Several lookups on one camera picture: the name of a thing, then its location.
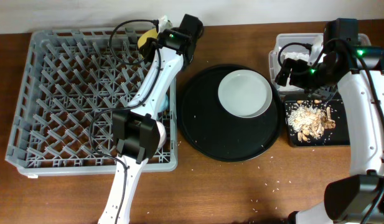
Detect yellow bowl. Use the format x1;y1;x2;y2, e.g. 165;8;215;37
137;28;158;50

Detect white napkin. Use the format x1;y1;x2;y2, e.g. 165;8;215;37
281;52;309;62

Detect blue plastic cup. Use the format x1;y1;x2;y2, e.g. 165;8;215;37
159;95;169;113

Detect brown food scraps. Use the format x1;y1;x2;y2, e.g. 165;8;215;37
286;100;336;142

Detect white round plate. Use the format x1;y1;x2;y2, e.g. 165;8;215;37
217;70;273;118

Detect pink plastic cup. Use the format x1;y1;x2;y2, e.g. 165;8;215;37
156;121;167;148

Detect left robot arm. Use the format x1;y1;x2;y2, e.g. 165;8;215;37
93;14;204;223

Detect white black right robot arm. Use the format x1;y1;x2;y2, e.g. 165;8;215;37
270;18;384;223

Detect grey dishwasher rack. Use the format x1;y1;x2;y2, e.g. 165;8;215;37
5;26;179;177

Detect clear plastic bin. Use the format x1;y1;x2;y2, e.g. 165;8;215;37
268;32;372;94

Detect rectangular black tray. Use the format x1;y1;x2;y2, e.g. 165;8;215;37
284;93;350;147

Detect round black tray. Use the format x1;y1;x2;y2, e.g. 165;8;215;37
177;64;284;162

